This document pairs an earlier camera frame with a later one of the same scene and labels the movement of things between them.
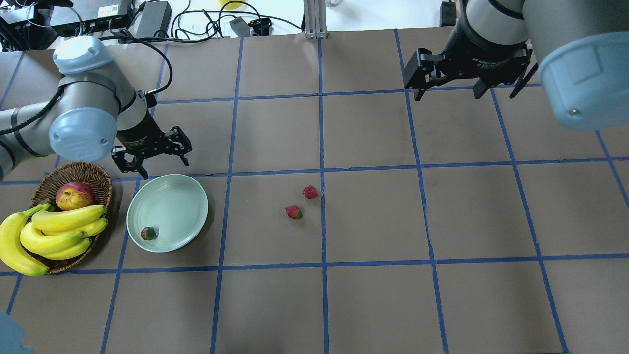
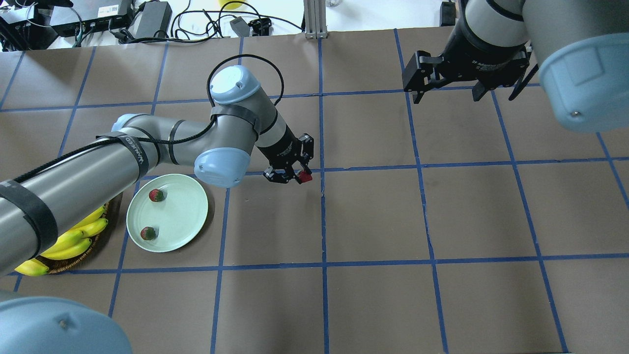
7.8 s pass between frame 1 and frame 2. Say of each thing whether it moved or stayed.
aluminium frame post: stayed
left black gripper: moved
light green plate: stayed
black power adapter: stayed
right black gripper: stayed
